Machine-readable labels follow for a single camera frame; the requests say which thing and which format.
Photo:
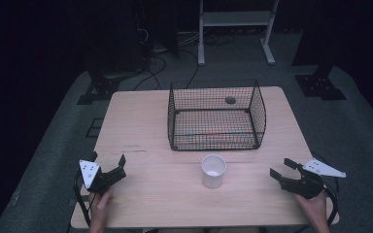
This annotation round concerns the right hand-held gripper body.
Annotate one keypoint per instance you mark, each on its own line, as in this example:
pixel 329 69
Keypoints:
pixel 311 181

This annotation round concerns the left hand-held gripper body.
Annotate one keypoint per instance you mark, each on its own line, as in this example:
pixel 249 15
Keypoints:
pixel 92 174

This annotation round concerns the white cup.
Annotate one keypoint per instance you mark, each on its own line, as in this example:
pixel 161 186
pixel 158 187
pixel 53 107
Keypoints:
pixel 213 171

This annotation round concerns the person's right hand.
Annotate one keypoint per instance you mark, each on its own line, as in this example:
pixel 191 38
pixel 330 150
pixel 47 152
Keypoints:
pixel 312 208

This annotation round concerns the person's left hand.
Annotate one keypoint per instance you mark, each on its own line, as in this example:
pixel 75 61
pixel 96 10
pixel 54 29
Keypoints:
pixel 100 204

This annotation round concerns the black stand base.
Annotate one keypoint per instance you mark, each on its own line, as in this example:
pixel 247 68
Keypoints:
pixel 320 85
pixel 100 87

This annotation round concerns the dark round disc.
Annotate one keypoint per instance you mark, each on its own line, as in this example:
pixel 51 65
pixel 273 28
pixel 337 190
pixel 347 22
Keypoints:
pixel 230 100

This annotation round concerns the white metal stand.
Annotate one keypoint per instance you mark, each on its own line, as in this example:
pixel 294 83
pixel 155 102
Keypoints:
pixel 236 18

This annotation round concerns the black rectangular floor frame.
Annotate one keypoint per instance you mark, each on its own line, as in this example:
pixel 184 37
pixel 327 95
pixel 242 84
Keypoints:
pixel 94 127

